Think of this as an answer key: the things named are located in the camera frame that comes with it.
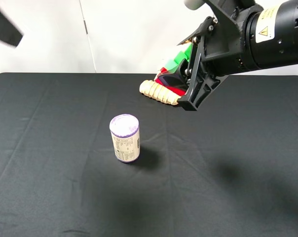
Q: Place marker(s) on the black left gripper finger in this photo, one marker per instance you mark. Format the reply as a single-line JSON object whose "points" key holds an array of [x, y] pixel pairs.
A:
{"points": [[9, 34]]}

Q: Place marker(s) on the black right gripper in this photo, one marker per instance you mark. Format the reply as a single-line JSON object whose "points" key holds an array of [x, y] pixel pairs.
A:
{"points": [[220, 47]]}

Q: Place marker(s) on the colourful puzzle cube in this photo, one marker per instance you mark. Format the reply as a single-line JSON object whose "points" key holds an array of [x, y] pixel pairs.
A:
{"points": [[172, 72]]}

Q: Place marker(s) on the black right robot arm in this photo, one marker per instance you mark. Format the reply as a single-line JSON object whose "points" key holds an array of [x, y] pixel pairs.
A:
{"points": [[273, 36]]}

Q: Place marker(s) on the ridged bread roll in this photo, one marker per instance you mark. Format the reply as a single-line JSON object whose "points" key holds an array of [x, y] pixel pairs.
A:
{"points": [[158, 92]]}

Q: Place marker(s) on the purple white cylindrical roll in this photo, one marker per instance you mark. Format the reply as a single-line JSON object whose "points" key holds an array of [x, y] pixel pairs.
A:
{"points": [[125, 134]]}

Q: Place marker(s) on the black tablecloth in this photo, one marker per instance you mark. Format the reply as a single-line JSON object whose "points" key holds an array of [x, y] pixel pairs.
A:
{"points": [[229, 169]]}

